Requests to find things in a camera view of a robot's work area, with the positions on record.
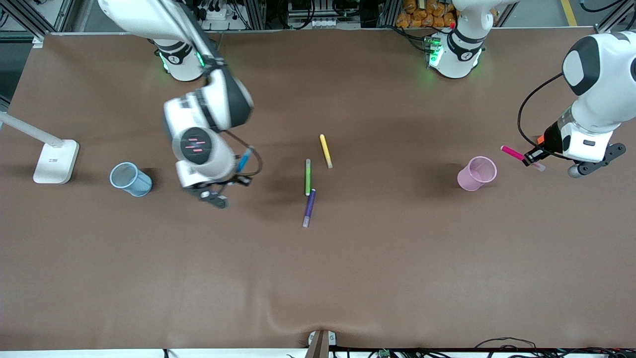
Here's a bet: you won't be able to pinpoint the pink mesh cup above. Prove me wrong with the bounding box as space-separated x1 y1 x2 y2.
457 156 497 192

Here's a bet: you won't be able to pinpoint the purple marker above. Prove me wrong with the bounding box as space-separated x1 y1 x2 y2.
302 188 317 228

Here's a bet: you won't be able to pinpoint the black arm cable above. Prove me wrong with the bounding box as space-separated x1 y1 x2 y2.
221 128 263 179
517 73 577 162

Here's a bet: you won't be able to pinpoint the yellow marker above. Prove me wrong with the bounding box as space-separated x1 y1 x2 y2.
319 134 333 169

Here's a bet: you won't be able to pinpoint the orange snack bags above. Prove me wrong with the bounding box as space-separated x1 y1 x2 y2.
396 0 457 29

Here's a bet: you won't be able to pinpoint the pink marker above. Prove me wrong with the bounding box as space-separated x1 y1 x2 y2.
500 145 546 173

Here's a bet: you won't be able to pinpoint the blue mesh cup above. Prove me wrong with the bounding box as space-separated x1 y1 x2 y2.
109 162 154 197

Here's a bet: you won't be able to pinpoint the white desk lamp stand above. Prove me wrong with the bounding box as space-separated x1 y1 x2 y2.
0 112 80 185

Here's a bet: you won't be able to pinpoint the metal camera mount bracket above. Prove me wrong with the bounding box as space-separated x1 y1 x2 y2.
304 330 337 358

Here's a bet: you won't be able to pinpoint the black floor cable loop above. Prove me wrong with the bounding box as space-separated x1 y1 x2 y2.
475 337 540 352

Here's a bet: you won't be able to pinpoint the aluminium frame post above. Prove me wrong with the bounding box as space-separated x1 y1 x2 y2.
594 0 628 39
0 0 46 49

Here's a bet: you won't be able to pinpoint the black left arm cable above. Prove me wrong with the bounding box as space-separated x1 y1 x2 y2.
517 73 577 162

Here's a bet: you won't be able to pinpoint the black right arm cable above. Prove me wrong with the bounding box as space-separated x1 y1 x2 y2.
221 128 263 179

